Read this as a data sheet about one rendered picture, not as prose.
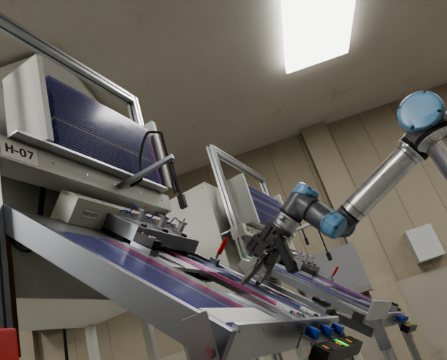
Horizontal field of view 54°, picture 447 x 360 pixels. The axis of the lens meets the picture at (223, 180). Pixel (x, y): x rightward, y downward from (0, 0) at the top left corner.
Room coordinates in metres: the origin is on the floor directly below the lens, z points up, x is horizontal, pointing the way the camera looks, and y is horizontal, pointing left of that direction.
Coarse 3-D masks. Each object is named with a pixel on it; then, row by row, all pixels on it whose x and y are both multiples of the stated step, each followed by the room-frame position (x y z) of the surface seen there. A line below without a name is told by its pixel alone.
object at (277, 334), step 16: (272, 320) 0.93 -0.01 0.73; (288, 320) 1.01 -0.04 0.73; (304, 320) 1.10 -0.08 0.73; (320, 320) 1.22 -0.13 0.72; (336, 320) 1.37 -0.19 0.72; (240, 336) 0.80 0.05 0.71; (256, 336) 0.87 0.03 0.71; (272, 336) 0.95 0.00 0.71; (288, 336) 1.04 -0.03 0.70; (240, 352) 0.83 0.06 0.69; (256, 352) 0.91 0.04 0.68; (272, 352) 0.99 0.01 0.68
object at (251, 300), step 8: (240, 296) 1.16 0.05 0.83; (248, 296) 1.22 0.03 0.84; (256, 296) 1.26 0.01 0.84; (248, 304) 1.11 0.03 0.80; (256, 304) 1.14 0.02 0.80; (264, 304) 1.21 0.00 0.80; (272, 304) 1.24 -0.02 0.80; (264, 312) 1.10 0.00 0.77; (272, 312) 1.13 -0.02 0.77; (280, 312) 1.15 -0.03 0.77; (288, 312) 1.23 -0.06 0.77; (304, 312) 1.35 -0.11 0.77
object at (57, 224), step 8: (32, 216) 1.02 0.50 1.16; (40, 216) 1.06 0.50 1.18; (48, 224) 1.01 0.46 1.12; (56, 224) 1.05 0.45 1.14; (64, 224) 1.10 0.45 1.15; (72, 224) 1.15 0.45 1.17; (72, 232) 1.04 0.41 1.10; (80, 232) 1.09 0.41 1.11; (88, 232) 1.13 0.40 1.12; (96, 232) 1.19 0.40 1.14; (160, 256) 1.24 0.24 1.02; (168, 256) 1.30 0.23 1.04; (184, 256) 1.44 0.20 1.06; (176, 264) 1.22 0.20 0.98; (184, 264) 1.29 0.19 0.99; (200, 264) 1.42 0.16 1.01; (192, 272) 1.48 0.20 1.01; (200, 272) 1.32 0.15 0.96; (216, 272) 1.41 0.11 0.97; (200, 280) 1.42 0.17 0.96; (208, 280) 1.46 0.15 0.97
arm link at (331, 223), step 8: (312, 208) 1.25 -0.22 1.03; (320, 208) 1.25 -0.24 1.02; (328, 208) 1.25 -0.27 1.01; (304, 216) 1.27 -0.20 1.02; (312, 216) 1.26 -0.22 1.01; (320, 216) 1.24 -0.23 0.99; (328, 216) 1.24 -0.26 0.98; (336, 216) 1.24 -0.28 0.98; (312, 224) 1.28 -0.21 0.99; (320, 224) 1.25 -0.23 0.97; (328, 224) 1.24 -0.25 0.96; (336, 224) 1.23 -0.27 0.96; (344, 224) 1.26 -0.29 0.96; (328, 232) 1.25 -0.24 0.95; (336, 232) 1.25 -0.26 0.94
